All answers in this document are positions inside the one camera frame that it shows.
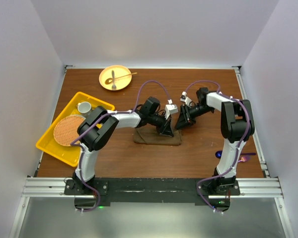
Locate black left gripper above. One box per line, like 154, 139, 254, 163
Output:
148, 112, 174, 137

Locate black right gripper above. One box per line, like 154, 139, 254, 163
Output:
174, 104, 214, 130

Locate brown cloth napkin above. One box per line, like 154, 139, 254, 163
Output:
134, 127, 182, 146

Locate iridescent blue spoon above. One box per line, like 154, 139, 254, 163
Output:
215, 150, 223, 159

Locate iridescent purple fork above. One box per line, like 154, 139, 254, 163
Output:
238, 155, 251, 163

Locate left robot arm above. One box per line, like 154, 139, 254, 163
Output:
73, 97, 178, 195

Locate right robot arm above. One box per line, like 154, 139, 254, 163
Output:
175, 87, 255, 195

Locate silver fork on plate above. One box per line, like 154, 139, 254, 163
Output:
111, 70, 116, 90

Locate beige round plate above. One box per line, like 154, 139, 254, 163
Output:
98, 65, 132, 91

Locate gold spoon on plate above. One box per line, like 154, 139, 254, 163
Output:
105, 72, 137, 85

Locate grey mug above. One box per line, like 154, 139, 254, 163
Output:
77, 101, 92, 117

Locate yellow plastic tray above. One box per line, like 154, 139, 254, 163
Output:
36, 92, 115, 167

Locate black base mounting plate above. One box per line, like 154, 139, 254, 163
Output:
64, 178, 240, 208

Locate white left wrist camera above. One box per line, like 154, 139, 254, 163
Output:
164, 104, 178, 119

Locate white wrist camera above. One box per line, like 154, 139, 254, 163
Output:
164, 104, 178, 119
180, 91, 192, 106

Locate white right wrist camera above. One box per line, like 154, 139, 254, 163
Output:
180, 91, 192, 106

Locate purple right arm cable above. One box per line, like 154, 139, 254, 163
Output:
185, 80, 251, 214

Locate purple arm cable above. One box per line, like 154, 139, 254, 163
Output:
70, 80, 173, 213
185, 80, 251, 214

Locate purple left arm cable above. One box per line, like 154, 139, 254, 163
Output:
70, 80, 173, 213

